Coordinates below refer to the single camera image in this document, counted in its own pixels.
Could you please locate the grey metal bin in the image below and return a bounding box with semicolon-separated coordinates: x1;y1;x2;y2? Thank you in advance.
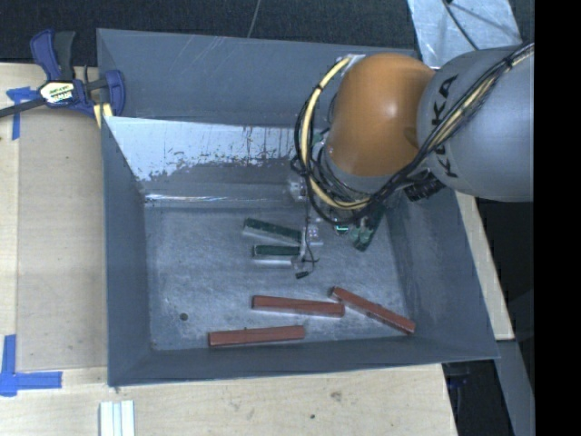
95;28;502;388

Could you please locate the red-brown flat block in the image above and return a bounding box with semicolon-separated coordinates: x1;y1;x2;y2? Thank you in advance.
328;286;418;336
251;294;347;319
207;324;307;349

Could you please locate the pale wood flat board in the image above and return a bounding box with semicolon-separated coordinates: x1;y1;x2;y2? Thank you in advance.
15;109;110;372

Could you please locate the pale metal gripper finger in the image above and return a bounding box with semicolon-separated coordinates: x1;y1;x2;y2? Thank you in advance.
241;217;322;243
251;236;325;268

